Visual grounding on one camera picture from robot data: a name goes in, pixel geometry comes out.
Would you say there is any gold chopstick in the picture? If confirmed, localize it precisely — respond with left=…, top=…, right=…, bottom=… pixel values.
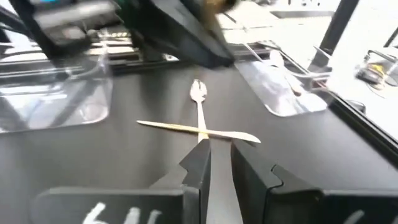
left=136, top=119, right=262, bottom=144

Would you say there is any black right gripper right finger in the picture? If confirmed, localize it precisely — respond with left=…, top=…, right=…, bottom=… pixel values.
left=231, top=139, right=398, bottom=224

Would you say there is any silver spoon orange handle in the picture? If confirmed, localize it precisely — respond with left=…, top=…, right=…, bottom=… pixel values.
left=189, top=78, right=210, bottom=144

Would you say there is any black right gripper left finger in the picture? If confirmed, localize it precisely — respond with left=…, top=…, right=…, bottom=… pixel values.
left=29, top=139, right=212, bottom=224

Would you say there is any black stand pole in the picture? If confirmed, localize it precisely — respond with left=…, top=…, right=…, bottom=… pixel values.
left=307, top=0, right=361, bottom=73

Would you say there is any clear plastic bin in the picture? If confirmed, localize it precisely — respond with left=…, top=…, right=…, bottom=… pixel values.
left=0, top=51, right=113, bottom=134
left=235, top=40, right=332, bottom=118

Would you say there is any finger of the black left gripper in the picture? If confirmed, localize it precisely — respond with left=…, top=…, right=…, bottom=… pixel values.
left=124, top=0, right=236, bottom=68

